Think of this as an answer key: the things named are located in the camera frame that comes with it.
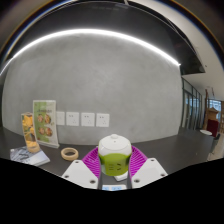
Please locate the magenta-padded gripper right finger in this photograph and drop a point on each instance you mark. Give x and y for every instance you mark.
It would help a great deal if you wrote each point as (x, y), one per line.
(150, 171)

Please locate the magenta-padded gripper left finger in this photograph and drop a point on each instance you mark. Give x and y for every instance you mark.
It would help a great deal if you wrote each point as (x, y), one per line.
(78, 171)

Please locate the green and white charger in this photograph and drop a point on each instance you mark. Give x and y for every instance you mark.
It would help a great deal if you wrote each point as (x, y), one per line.
(115, 156)

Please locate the beige tape roll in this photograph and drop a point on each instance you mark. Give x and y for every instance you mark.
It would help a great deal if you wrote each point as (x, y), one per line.
(63, 154)

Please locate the grey brochure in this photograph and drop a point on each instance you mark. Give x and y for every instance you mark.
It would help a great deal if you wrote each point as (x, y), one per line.
(30, 156)

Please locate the large green menu sign stand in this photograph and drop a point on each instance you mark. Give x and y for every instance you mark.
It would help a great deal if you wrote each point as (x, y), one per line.
(45, 123)

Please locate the small orange menu sign stand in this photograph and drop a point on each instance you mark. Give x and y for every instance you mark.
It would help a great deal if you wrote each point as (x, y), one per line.
(30, 131)

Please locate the glass partition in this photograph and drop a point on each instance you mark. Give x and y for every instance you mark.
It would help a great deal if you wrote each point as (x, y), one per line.
(191, 106)

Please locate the ceiling light strip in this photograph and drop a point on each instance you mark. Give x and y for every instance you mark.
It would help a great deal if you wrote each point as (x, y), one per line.
(90, 31)

